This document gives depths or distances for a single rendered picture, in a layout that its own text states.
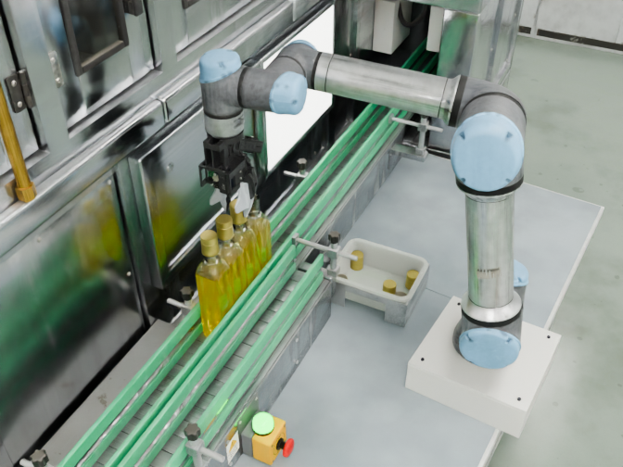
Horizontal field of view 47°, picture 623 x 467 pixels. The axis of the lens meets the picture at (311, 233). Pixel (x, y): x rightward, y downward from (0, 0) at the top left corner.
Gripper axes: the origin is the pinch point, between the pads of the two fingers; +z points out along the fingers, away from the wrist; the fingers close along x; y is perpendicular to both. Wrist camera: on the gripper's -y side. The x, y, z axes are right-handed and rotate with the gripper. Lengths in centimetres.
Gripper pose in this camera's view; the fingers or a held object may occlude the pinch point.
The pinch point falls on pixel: (236, 207)
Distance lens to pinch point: 153.6
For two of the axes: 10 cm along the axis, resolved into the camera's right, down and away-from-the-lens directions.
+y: -4.4, 5.7, -6.9
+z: 0.0, 7.7, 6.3
